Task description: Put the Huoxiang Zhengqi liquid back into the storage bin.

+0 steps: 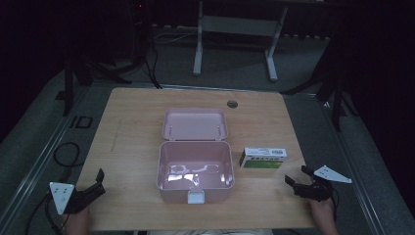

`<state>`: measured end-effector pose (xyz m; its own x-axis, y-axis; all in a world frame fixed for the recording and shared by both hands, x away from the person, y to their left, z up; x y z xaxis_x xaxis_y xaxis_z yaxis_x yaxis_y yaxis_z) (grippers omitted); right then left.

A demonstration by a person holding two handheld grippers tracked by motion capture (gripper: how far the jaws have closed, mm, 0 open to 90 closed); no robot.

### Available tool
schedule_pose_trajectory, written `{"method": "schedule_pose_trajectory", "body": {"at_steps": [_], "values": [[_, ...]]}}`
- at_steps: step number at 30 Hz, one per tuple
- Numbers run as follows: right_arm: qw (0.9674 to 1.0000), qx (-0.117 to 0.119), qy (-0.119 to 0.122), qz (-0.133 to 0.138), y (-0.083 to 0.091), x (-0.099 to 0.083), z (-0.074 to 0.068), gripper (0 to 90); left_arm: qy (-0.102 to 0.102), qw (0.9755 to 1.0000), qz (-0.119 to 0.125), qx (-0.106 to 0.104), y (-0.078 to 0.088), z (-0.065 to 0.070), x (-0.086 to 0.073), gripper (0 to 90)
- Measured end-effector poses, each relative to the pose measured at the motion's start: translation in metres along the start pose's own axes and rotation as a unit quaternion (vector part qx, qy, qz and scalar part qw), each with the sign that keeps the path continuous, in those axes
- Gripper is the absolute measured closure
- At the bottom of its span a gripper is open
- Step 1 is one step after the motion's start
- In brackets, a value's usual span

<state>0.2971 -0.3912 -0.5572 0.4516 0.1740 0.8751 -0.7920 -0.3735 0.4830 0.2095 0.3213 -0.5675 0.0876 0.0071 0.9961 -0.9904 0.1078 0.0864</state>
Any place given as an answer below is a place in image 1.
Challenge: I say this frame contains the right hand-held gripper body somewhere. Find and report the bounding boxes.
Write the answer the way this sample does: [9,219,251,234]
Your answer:
[293,164,353,203]

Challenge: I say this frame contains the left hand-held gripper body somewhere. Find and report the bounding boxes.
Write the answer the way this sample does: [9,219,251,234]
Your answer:
[49,181,96,215]

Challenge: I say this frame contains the white and green medicine box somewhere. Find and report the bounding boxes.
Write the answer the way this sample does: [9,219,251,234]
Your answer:
[238,147,289,170]

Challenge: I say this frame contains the pink plastic box with lid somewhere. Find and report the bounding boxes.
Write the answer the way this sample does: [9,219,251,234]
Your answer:
[156,108,236,206]

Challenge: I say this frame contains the person's right hand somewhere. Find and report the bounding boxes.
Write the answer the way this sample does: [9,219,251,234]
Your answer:
[308,197,340,235]

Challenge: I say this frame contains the person's left hand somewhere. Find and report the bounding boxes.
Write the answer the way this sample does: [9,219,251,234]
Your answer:
[65,207,93,235]

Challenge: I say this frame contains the black tripod stand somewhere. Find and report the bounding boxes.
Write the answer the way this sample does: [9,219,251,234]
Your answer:
[62,48,133,118]
[279,19,360,133]

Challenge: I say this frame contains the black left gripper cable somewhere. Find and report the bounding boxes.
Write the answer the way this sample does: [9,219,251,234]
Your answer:
[24,191,68,235]

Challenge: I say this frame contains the metal floor rail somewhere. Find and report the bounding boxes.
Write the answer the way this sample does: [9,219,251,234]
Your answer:
[0,85,92,226]
[317,97,388,235]

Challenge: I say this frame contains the black looped floor cable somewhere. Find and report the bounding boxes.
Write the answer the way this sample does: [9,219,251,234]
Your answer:
[52,141,83,169]

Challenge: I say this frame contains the black hanging cables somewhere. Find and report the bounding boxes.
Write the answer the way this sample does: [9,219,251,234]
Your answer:
[142,38,163,90]

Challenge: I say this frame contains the white floor cable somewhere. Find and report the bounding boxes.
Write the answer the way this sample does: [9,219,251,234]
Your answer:
[152,29,201,46]

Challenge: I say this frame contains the white metal desk frame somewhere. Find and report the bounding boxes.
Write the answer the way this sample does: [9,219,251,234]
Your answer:
[192,0,290,83]

